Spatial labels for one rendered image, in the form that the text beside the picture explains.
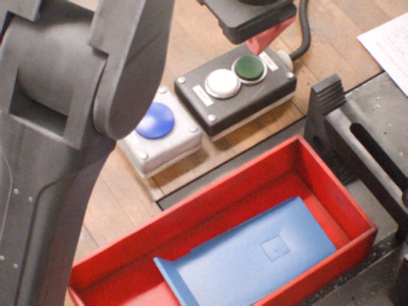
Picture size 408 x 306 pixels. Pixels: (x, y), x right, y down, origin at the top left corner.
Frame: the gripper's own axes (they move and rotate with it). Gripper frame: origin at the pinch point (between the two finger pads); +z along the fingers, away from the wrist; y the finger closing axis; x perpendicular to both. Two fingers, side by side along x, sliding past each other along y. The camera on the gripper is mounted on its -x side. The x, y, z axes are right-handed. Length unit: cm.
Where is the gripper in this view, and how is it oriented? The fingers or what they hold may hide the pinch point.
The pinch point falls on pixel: (255, 45)
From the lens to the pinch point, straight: 86.3
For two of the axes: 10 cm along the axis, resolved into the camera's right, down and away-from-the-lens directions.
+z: 0.2, 5.3, 8.5
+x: 5.5, 7.0, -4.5
